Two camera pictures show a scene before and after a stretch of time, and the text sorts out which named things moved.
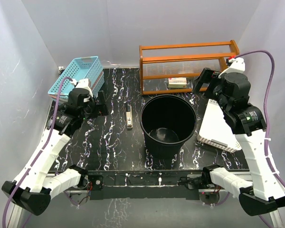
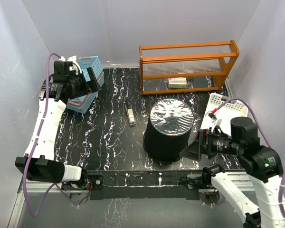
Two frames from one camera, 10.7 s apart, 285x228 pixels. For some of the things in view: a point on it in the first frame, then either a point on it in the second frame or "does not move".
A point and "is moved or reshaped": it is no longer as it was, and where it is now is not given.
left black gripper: x=100 y=109 -> x=88 y=86
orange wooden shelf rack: x=175 y=68 does not move
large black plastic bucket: x=167 y=121 is moved or reshaped
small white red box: x=177 y=82 does not move
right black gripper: x=206 y=75 -> x=204 y=145
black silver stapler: x=129 y=123 is moved or reshaped
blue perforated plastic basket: x=85 y=68 is moved or reshaped
